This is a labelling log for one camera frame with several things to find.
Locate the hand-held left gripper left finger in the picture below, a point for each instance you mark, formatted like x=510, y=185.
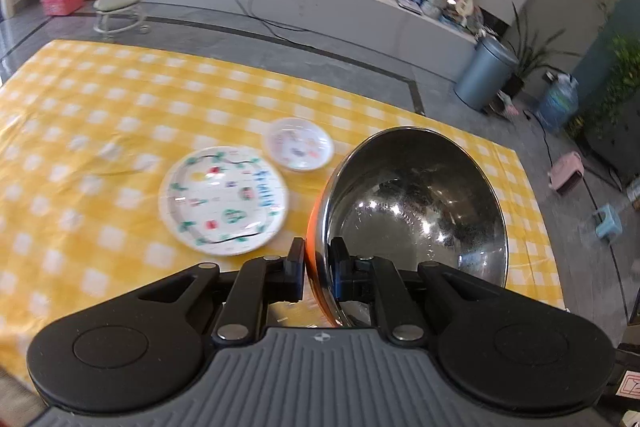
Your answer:
x=296, y=264

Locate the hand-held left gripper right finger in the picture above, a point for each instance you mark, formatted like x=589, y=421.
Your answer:
x=340, y=267

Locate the orange steel bowl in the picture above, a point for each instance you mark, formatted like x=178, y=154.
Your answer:
x=415, y=207

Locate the large fruit print plate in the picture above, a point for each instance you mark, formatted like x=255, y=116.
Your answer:
x=220, y=202

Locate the small white printed plate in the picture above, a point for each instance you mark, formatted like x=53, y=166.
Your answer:
x=298, y=144

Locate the small teal step stool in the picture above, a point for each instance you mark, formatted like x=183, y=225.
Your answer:
x=607, y=224

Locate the pink space heater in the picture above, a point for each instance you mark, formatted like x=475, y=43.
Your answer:
x=567, y=172

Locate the yellow checked tablecloth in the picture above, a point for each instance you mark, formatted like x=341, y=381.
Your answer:
x=100, y=132

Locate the grey pedal trash can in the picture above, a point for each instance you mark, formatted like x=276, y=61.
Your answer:
x=484, y=72

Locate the blue water jug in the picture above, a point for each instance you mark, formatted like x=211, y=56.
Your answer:
x=557, y=104

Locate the bushy green plant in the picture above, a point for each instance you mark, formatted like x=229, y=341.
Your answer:
x=620, y=82

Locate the potted long leaf plant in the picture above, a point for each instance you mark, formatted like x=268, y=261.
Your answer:
x=530, y=52

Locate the round grey cushion stool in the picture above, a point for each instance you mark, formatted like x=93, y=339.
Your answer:
x=117, y=2

